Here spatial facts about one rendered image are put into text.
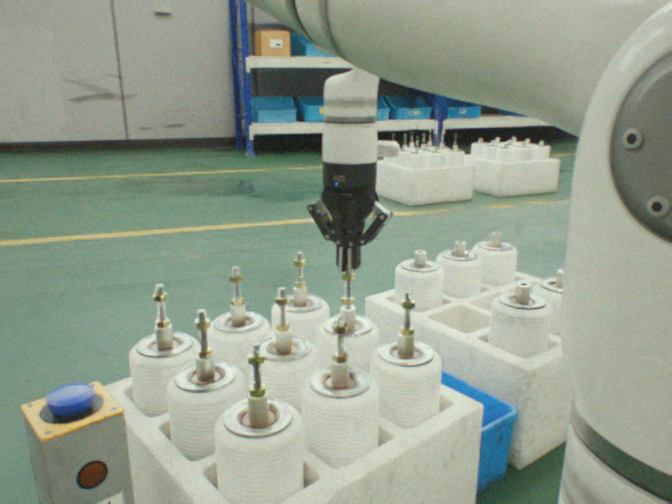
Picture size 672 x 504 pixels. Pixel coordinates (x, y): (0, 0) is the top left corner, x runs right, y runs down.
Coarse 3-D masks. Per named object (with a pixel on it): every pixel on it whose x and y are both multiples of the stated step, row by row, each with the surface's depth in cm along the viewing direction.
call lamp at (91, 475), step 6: (90, 468) 51; (96, 468) 52; (102, 468) 52; (84, 474) 51; (90, 474) 51; (96, 474) 52; (102, 474) 52; (84, 480) 51; (90, 480) 52; (96, 480) 52; (84, 486) 52; (90, 486) 52
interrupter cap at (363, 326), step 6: (330, 318) 88; (336, 318) 88; (360, 318) 88; (366, 318) 88; (324, 324) 85; (330, 324) 85; (360, 324) 86; (366, 324) 85; (372, 324) 85; (330, 330) 83; (348, 330) 84; (354, 330) 84; (360, 330) 83; (366, 330) 83; (348, 336) 82; (354, 336) 82
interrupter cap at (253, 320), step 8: (248, 312) 90; (216, 320) 87; (224, 320) 87; (248, 320) 88; (256, 320) 87; (216, 328) 84; (224, 328) 84; (232, 328) 84; (240, 328) 84; (248, 328) 84; (256, 328) 85
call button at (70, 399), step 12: (72, 384) 54; (84, 384) 54; (48, 396) 52; (60, 396) 52; (72, 396) 52; (84, 396) 52; (48, 408) 51; (60, 408) 51; (72, 408) 51; (84, 408) 52
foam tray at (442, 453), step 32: (128, 384) 83; (128, 416) 75; (160, 416) 75; (448, 416) 75; (480, 416) 78; (160, 448) 69; (384, 448) 69; (416, 448) 70; (448, 448) 75; (160, 480) 68; (192, 480) 63; (320, 480) 63; (352, 480) 63; (384, 480) 67; (416, 480) 72; (448, 480) 77
